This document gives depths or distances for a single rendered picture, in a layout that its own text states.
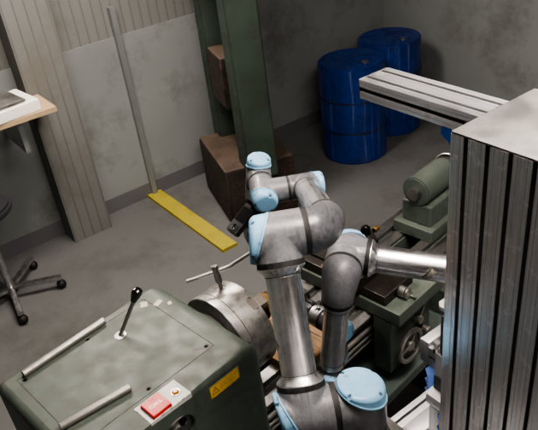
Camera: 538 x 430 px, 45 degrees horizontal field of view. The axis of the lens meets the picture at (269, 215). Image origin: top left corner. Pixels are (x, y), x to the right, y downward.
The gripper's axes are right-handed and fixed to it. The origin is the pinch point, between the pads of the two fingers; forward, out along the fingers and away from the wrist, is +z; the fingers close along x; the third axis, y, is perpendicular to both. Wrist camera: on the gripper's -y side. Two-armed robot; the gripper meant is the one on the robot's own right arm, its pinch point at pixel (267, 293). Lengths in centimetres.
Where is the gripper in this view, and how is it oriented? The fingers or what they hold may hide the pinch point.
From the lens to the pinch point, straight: 234.1
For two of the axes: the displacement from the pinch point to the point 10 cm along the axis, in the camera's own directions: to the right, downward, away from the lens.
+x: -1.1, -8.4, -5.3
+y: 7.1, -4.4, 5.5
